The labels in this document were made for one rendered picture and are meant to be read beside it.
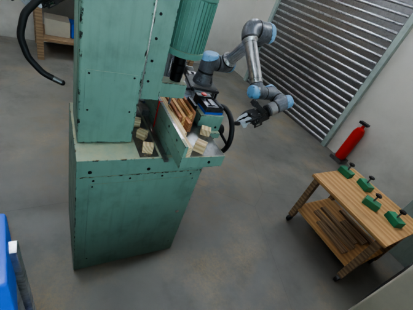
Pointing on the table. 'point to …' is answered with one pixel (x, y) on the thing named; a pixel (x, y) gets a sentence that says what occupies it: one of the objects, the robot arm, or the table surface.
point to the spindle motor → (192, 28)
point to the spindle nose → (177, 69)
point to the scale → (172, 120)
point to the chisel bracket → (172, 88)
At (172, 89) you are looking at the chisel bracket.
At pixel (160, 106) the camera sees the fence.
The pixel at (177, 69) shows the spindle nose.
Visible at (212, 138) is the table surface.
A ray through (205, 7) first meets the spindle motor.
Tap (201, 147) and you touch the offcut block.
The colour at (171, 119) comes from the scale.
